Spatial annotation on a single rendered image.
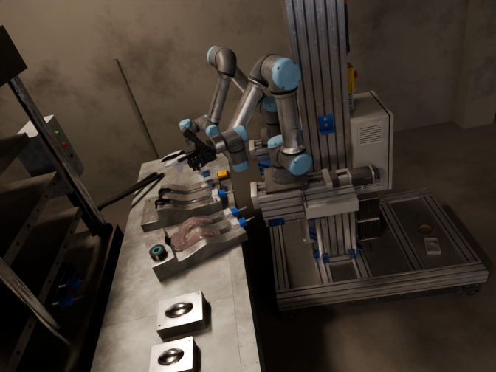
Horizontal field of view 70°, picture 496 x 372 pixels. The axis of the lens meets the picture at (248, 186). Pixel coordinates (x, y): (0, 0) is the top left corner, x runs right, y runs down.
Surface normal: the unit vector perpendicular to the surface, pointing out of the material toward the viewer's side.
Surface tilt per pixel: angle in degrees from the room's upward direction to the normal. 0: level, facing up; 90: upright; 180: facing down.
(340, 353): 0
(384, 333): 0
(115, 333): 0
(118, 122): 90
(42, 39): 90
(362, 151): 90
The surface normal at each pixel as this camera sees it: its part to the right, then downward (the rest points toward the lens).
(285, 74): 0.40, 0.33
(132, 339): -0.21, -0.80
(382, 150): 0.01, 0.58
